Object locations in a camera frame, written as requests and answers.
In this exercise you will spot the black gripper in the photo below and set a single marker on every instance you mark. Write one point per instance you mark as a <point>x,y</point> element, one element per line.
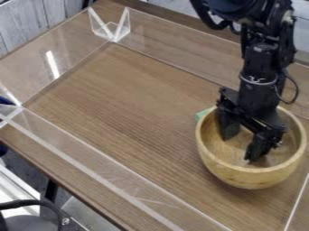
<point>252,107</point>

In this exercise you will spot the brown wooden bowl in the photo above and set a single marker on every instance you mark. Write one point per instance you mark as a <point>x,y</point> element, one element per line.
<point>222,157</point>

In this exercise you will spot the green foam block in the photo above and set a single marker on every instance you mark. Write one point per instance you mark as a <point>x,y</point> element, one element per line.
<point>204,113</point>

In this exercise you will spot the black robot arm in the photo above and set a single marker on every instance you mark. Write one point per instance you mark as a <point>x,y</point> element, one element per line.
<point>268,50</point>

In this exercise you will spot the black table leg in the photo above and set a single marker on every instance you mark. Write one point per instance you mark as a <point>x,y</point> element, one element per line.
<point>51,190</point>

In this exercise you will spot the blue object at left edge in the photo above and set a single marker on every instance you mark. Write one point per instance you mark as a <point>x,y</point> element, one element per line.
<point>6,101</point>

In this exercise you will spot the clear acrylic corner bracket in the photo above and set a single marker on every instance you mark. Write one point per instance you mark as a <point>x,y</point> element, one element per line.
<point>110,31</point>

